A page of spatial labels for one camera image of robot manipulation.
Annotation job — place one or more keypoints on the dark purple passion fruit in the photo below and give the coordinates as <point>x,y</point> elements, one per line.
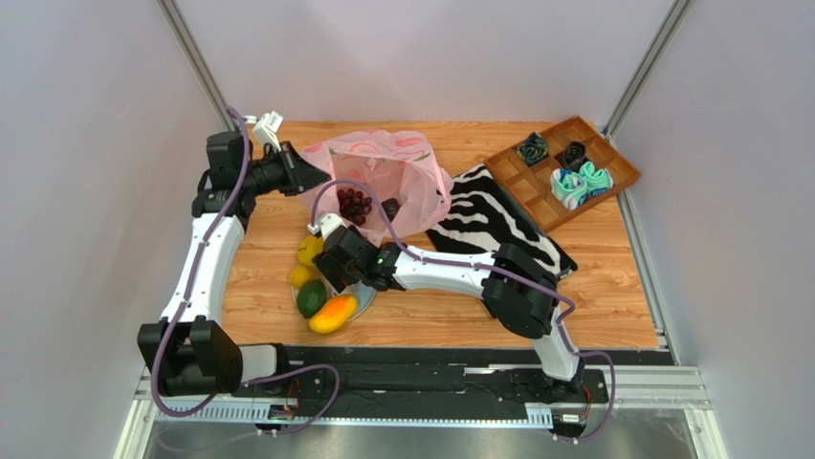
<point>391,208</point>

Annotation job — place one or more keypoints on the yellow orange mango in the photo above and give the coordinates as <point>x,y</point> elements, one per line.
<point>333,314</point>

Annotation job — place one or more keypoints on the pink peach plastic bag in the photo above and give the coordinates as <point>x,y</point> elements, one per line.
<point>400,166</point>

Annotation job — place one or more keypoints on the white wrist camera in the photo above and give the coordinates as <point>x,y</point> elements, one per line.
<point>265,129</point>
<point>325,225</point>

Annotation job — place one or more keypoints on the black rolled sock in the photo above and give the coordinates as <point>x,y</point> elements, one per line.
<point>573,157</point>

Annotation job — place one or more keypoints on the green lime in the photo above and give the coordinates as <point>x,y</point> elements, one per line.
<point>310,298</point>

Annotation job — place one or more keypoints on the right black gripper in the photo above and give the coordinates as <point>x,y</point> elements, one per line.
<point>337,252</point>

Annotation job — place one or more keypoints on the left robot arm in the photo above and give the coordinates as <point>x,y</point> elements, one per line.
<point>187,351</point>

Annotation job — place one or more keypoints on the light blue plate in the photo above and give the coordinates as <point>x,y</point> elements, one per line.
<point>364,295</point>

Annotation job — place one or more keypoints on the wooden divided tray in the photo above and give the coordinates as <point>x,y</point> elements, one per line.
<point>571,141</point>

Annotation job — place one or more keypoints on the zebra striped cloth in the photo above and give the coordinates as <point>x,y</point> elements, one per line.
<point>484,216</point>

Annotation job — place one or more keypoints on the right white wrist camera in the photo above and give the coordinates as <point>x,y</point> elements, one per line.
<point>325,225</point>

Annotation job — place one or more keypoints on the dark patterned rolled sock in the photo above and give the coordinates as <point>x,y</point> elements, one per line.
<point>533,150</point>

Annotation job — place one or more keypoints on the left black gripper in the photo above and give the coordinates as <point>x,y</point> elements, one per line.
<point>298,175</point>

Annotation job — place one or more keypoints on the mint white rolled sock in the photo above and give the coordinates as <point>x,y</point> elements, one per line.
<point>569,188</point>

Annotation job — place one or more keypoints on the yellow lemon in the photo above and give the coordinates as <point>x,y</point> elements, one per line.
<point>301,275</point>

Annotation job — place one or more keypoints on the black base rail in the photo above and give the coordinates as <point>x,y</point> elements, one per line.
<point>424,383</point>

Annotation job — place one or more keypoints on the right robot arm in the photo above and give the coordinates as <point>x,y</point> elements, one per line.
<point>515,290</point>

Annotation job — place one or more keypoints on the dark red grape bunch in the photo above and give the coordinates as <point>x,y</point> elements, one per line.
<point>355,205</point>

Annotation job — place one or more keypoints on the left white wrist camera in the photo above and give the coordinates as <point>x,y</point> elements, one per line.
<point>265,129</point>

